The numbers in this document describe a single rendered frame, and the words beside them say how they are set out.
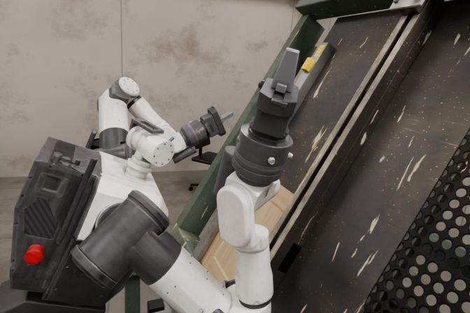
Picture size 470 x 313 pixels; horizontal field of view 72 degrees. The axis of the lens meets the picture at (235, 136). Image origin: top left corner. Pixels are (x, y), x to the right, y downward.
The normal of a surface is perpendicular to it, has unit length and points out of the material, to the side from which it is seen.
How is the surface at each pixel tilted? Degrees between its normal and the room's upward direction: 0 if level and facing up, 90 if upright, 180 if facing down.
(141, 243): 68
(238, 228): 94
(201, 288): 59
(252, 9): 90
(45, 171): 90
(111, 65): 90
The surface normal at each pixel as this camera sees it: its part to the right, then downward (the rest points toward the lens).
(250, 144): -0.56, 0.23
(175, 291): 0.05, 0.22
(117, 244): 0.32, -0.30
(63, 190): 0.38, 0.22
